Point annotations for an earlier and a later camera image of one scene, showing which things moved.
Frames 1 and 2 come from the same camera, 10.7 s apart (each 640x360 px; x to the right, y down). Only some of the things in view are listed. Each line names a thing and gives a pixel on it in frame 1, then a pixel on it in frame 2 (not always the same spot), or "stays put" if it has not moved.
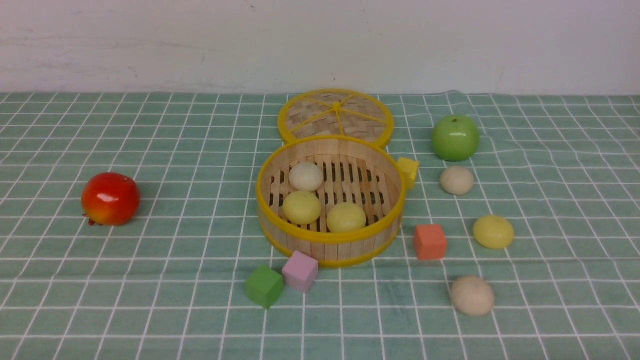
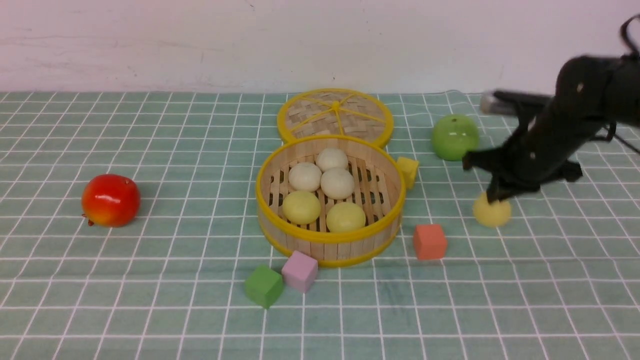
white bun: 306,176 stays put
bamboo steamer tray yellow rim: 354,170 stays put
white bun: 456,180 → 332,158
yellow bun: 345,217 stays put
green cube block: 264,285 stays put
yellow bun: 492,231 → 493,214
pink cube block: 299,271 stays put
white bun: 472,295 → 337,183
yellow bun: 302,207 stays put
